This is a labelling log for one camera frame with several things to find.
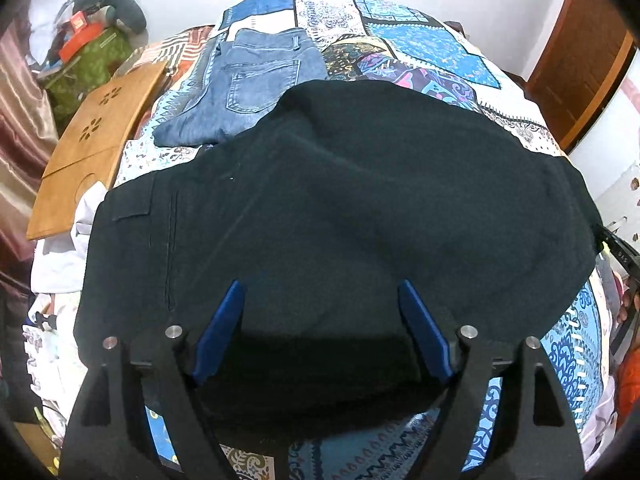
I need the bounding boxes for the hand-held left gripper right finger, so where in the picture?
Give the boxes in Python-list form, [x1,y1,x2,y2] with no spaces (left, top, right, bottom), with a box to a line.
[397,280,587,480]

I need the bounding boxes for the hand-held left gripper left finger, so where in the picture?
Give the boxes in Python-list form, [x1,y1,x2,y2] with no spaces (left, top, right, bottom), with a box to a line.
[59,280,247,480]

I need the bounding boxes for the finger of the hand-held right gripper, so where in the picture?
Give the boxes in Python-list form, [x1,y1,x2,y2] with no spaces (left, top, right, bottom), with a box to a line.
[594,224,640,281]

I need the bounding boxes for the black pants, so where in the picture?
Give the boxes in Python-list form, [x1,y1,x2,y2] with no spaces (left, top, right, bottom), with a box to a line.
[73,80,605,433]

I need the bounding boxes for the white cloth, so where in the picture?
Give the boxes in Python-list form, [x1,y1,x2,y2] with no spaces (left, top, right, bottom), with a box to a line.
[31,185,108,295]

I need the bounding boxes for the brown wooden door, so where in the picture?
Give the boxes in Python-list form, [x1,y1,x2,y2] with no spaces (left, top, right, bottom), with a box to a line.
[526,0,636,151]

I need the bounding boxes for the wooden lap desk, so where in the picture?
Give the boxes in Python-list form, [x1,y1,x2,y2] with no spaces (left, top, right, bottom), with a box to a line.
[26,61,169,241]

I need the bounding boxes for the blue denim jeans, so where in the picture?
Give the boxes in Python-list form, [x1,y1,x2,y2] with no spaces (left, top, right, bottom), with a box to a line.
[152,27,330,145]

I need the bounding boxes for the pink curtain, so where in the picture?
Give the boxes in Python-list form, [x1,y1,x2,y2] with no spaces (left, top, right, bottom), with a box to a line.
[0,15,58,291]

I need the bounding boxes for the patchwork printed bedsheet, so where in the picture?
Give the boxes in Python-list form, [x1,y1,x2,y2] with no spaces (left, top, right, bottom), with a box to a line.
[22,0,617,480]

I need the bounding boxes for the green patterned bag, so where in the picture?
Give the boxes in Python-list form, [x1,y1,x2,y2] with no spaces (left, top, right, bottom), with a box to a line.
[44,27,132,123]

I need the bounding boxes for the orange box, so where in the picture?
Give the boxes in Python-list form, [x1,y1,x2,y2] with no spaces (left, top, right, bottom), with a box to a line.
[57,12,108,61]

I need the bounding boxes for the grey neck pillow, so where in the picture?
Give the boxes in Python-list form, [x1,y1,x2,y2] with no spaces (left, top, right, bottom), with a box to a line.
[80,0,148,36]

